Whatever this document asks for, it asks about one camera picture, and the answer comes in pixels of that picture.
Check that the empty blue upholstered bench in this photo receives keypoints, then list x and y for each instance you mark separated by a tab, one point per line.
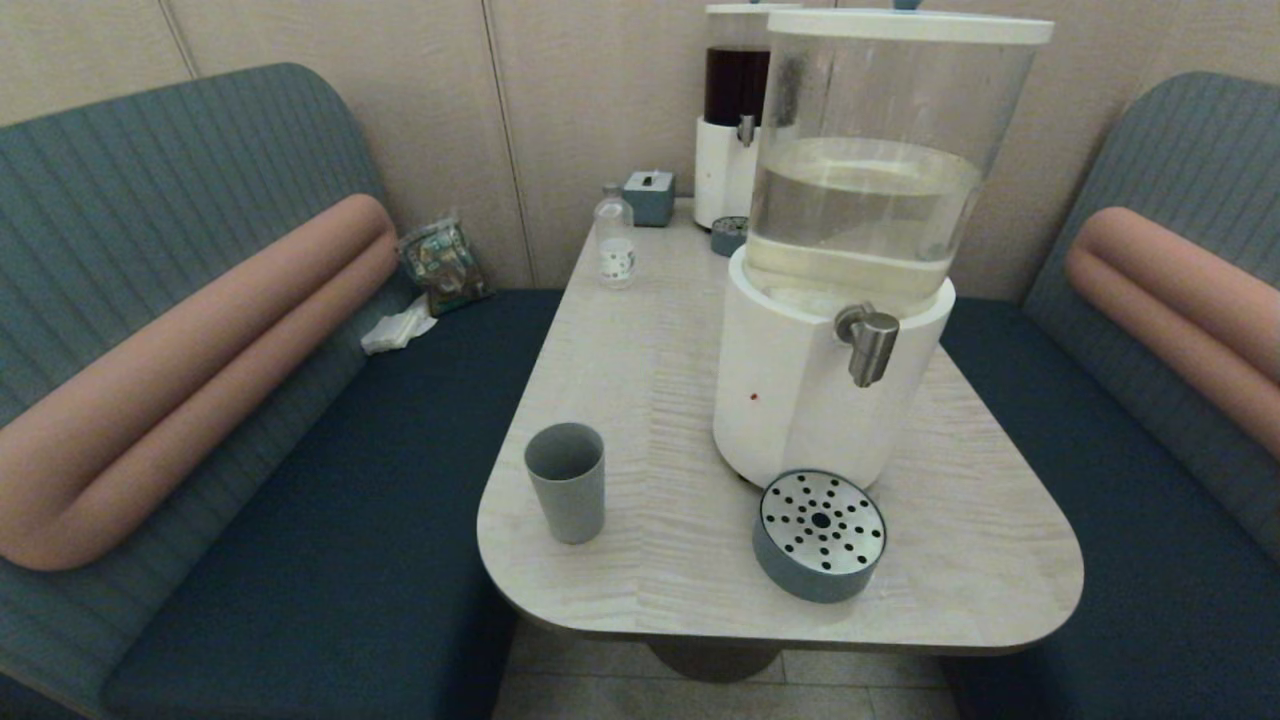
1120	520

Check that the large blue perforated drip tray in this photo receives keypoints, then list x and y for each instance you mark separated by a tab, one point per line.
820	530

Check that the clear plastic bottle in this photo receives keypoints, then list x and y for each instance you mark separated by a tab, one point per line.
615	250

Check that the pink bolster on empty bench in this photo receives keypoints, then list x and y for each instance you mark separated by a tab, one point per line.
1180	300

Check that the silver metal dispenser tap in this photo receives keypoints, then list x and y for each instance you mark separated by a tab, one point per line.
870	345

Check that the clear water dispenser white base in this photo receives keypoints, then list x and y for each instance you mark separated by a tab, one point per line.
790	380

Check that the blue bench holding snack bag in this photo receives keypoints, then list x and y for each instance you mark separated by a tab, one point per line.
350	520

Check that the grey-blue plastic cup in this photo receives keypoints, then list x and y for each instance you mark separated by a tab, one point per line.
568	500

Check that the brass table pedestal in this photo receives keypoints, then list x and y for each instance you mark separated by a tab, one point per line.
715	660

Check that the small blue square box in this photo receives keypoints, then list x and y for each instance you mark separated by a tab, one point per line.
650	202

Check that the white crumpled tissue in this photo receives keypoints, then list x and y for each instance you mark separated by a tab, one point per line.
398	328

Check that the crinkled snack bag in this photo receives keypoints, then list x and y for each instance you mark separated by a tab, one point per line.
445	265

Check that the dark drink dispenser white base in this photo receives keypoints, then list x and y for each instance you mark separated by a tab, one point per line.
722	170

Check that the pink bolster beside snack bag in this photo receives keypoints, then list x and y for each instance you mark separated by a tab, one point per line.
200	370

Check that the small blue drip tray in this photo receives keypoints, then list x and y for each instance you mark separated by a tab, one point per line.
727	237

